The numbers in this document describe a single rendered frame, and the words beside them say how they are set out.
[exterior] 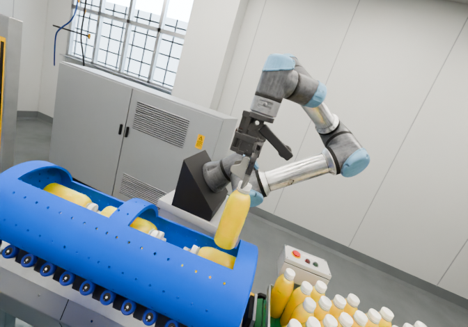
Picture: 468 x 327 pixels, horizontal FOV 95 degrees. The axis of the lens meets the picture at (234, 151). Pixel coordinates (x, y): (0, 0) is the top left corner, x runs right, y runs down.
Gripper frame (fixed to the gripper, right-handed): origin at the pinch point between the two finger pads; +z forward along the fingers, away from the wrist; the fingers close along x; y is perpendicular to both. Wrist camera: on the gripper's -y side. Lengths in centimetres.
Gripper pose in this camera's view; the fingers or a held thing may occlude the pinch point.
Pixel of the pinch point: (246, 183)
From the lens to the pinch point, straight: 63.8
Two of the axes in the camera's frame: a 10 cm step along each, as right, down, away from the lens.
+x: -1.8, 1.8, -9.7
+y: -9.4, -3.4, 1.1
